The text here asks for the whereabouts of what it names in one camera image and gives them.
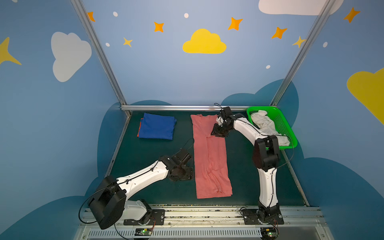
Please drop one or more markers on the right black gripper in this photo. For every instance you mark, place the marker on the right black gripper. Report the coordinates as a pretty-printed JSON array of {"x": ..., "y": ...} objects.
[{"x": 218, "y": 130}]

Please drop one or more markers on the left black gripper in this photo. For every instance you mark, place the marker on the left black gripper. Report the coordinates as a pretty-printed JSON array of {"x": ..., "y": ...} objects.
[{"x": 185, "y": 174}]

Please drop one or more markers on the pink t shirt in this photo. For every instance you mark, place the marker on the pink t shirt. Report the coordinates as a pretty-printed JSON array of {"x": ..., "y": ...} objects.
[{"x": 210, "y": 156}]

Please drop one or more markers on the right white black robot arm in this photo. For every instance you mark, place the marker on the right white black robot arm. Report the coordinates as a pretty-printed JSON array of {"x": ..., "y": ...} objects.
[{"x": 266, "y": 156}]

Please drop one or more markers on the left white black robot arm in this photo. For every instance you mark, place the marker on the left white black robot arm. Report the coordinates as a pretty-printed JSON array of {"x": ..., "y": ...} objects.
[{"x": 111, "y": 200}]

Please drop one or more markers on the white grey t shirt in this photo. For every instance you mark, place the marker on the white grey t shirt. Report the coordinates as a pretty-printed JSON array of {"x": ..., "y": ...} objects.
[{"x": 267, "y": 126}]

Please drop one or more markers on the folded blue t shirt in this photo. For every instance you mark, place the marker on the folded blue t shirt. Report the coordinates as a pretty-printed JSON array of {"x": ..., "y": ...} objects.
[{"x": 157, "y": 127}]

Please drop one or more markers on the folded orange t shirt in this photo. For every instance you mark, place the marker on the folded orange t shirt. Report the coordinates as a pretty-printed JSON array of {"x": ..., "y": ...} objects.
[{"x": 140, "y": 124}]

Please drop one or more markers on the green plastic basket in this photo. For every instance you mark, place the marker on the green plastic basket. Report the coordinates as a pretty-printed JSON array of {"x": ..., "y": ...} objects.
[{"x": 280, "y": 122}]

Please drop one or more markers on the left green circuit board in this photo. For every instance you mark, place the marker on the left green circuit board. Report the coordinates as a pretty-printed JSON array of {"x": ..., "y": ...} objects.
[{"x": 143, "y": 232}]

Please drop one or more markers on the right circuit board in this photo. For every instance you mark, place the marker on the right circuit board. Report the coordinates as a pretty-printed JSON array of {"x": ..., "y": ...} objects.
[{"x": 269, "y": 234}]

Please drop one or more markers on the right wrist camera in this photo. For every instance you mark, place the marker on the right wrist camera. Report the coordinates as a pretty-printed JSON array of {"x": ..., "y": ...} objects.
[{"x": 225, "y": 113}]

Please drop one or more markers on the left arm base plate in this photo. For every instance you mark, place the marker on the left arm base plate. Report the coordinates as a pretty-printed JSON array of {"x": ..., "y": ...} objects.
[{"x": 156, "y": 217}]

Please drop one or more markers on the aluminium rail base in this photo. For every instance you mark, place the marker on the aluminium rail base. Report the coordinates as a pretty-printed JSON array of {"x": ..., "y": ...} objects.
[{"x": 191, "y": 222}]

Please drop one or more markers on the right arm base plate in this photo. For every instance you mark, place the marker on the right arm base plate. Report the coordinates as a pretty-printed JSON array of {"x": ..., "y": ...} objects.
[{"x": 259, "y": 217}]

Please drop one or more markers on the right aluminium frame post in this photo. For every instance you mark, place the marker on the right aluminium frame post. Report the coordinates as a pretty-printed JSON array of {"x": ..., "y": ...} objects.
[{"x": 304, "y": 50}]

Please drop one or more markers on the aluminium frame post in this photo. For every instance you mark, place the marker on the aluminium frame post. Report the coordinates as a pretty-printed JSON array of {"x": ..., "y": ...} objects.
[
  {"x": 304, "y": 50},
  {"x": 88, "y": 26}
]

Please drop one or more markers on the left aluminium frame post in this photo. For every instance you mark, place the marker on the left aluminium frame post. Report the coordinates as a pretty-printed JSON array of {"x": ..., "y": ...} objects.
[{"x": 88, "y": 26}]

